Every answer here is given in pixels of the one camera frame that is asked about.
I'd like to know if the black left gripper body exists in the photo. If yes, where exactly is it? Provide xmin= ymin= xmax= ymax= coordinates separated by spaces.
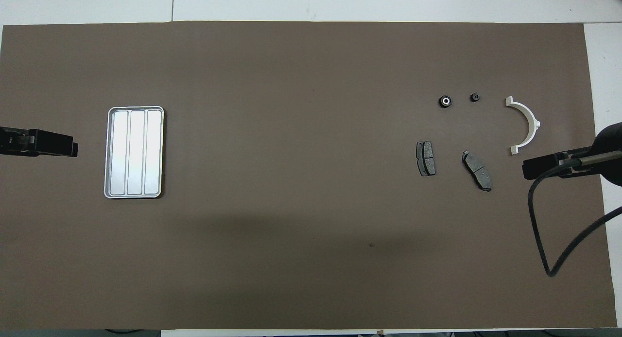
xmin=18 ymin=128 xmax=59 ymax=157

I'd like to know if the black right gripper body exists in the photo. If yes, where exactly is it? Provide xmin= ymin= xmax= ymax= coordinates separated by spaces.
xmin=538 ymin=151 xmax=581 ymax=180

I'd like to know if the silver metal tray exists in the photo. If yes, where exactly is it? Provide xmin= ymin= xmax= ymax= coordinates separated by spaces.
xmin=103 ymin=106 xmax=165 ymax=200

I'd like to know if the dark brake pad with tab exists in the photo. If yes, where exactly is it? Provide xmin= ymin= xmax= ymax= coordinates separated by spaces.
xmin=462 ymin=151 xmax=493 ymax=192

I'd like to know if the rectangular dark brake pad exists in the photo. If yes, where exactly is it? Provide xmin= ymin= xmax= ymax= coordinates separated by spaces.
xmin=416 ymin=141 xmax=436 ymax=177

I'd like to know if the brown table mat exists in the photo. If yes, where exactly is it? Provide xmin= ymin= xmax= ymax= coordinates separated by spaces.
xmin=0 ymin=21 xmax=618 ymax=330

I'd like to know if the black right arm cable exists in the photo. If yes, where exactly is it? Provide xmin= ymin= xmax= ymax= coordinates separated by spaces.
xmin=528 ymin=150 xmax=622 ymax=278

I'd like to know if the white semicircular bracket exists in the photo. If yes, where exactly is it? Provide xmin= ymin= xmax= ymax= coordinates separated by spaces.
xmin=505 ymin=96 xmax=541 ymax=156

